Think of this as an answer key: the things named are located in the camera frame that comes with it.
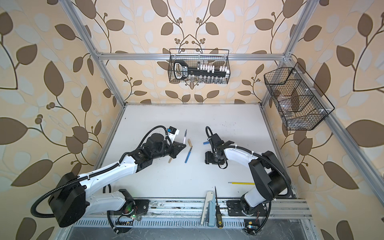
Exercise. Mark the black socket set rail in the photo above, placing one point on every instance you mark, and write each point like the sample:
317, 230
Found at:
182, 71

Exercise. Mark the black screwdriver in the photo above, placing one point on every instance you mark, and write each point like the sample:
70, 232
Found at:
219, 218

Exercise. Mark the green pen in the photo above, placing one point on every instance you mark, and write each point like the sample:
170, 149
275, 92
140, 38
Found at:
185, 137

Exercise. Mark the right wire basket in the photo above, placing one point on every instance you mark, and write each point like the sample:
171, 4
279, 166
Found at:
300, 102

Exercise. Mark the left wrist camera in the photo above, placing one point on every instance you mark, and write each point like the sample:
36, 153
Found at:
172, 133

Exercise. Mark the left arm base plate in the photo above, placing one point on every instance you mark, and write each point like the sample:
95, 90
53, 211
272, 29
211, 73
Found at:
133, 208

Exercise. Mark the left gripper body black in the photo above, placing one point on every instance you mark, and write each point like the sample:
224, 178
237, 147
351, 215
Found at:
165, 150

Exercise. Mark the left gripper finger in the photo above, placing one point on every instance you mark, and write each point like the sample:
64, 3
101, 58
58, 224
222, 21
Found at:
174, 152
178, 147

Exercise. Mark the aluminium front rail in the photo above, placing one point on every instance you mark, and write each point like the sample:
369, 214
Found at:
187, 213

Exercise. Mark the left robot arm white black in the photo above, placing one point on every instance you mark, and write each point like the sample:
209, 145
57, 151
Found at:
77, 196

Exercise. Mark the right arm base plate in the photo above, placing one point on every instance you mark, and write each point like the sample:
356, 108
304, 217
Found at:
237, 208

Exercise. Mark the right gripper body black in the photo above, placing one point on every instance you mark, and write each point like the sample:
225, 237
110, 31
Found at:
211, 157

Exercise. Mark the wire basket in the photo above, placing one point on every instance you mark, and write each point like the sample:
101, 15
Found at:
300, 102
217, 57

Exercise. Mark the blue pen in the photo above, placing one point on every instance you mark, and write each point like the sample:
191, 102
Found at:
188, 155

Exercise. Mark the beige blue utility tool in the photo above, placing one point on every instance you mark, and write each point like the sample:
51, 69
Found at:
208, 214

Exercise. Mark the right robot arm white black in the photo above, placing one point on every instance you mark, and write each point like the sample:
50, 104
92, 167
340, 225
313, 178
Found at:
270, 178

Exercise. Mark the back wire basket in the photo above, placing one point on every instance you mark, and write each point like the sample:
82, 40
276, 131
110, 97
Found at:
217, 57

